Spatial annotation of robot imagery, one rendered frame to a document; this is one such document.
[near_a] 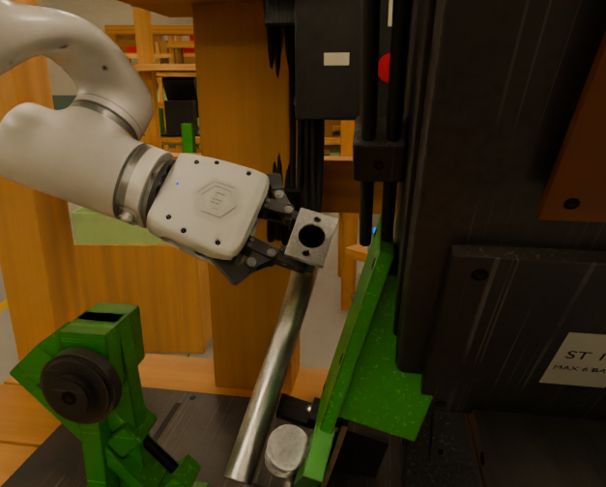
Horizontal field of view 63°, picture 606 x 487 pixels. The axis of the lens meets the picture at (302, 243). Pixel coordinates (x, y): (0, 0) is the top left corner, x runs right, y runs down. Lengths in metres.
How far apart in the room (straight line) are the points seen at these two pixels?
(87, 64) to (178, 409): 0.53
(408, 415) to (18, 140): 0.44
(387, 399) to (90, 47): 0.41
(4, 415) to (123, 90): 0.61
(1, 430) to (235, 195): 0.59
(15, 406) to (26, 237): 0.28
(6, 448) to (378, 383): 0.62
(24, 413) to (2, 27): 0.66
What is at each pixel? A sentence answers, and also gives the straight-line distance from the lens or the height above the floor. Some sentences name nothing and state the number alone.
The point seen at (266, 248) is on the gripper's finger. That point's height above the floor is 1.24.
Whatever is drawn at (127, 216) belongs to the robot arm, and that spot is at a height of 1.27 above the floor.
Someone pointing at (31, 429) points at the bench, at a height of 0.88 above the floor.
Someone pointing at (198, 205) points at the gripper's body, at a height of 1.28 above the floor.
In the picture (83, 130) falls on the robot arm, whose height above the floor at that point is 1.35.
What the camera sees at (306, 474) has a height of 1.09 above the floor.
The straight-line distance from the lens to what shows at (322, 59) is 0.63.
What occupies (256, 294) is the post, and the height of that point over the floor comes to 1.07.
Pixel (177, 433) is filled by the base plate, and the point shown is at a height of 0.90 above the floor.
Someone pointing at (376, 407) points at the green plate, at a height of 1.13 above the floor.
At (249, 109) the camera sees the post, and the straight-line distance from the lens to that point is 0.75.
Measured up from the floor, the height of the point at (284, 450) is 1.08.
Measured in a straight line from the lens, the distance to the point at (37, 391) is 0.59.
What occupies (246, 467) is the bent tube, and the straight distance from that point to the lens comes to 0.56.
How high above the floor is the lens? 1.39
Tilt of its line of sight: 18 degrees down
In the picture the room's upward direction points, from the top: straight up
